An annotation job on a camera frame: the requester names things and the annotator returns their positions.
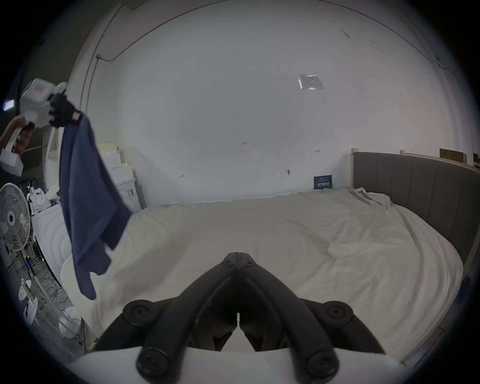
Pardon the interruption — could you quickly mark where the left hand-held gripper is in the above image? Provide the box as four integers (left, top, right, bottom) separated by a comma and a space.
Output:
0, 78, 84, 175

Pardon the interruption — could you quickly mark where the bed with beige sheet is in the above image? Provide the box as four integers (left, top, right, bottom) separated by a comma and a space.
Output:
60, 187, 464, 370

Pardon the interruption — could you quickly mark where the brown cardboard piece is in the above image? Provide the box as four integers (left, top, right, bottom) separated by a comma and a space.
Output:
439, 148, 468, 164

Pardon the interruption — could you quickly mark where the dark blue shirt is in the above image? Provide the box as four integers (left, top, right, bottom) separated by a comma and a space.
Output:
59, 115, 133, 301

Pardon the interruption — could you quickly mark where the person's left hand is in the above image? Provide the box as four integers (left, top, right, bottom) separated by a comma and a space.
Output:
0, 115, 35, 155

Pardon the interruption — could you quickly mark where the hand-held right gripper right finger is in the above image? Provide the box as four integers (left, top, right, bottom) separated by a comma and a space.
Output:
238, 253, 386, 383

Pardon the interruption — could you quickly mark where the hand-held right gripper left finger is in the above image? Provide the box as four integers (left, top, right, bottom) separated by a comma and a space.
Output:
90, 253, 239, 382

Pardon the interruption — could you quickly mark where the stack of white boxes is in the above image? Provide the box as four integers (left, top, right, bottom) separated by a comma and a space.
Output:
95, 142, 142, 211

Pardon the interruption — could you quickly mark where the white standing fan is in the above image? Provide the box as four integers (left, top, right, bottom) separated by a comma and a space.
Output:
0, 183, 82, 339

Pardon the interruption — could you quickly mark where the grey padded headboard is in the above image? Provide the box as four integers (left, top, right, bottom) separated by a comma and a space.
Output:
352, 151, 480, 265

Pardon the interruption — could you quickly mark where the white plastic bag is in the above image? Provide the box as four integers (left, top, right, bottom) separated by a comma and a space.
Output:
29, 187, 53, 214

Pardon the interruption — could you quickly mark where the paper sheet in plastic sleeve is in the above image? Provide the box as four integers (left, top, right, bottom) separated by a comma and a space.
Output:
298, 74, 325, 91

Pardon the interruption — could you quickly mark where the white washing machine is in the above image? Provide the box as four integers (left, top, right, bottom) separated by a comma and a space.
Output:
31, 204, 74, 286

